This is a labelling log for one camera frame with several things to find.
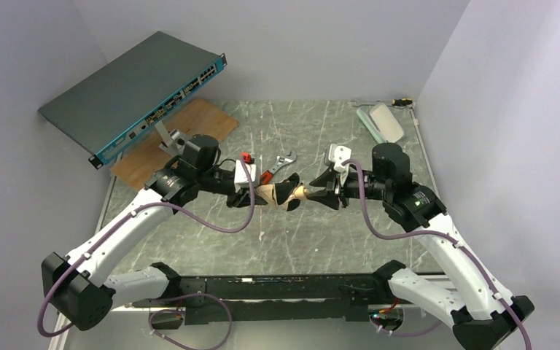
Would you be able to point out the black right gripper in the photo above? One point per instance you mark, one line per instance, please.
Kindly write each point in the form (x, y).
(337, 192)

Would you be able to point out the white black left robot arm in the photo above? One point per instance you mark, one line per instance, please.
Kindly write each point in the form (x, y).
(80, 288)

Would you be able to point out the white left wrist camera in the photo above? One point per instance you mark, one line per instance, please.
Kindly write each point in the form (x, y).
(246, 171)

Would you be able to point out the grey blue network switch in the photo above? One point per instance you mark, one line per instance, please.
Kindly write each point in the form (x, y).
(116, 105)

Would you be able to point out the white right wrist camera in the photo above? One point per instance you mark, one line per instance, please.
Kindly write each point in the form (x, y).
(335, 156)

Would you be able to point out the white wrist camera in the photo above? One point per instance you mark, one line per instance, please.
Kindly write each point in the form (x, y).
(246, 171)
(335, 156)

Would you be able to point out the mint green umbrella case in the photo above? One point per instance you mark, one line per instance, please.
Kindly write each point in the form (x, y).
(380, 122)

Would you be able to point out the beige umbrella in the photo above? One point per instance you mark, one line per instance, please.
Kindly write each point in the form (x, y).
(286, 195)

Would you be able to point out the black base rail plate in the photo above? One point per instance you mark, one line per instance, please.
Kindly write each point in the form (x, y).
(351, 297)

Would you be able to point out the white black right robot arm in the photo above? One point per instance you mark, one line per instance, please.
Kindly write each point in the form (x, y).
(480, 310)

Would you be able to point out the red handled adjustable wrench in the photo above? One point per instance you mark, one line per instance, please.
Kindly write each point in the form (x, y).
(282, 160)

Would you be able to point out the metal switch stand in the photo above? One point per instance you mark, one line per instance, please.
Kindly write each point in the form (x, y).
(171, 142)

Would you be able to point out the aluminium frame rails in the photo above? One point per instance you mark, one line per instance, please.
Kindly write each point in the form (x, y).
(480, 312)

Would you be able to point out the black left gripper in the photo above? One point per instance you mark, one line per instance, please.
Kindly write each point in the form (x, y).
(240, 194)

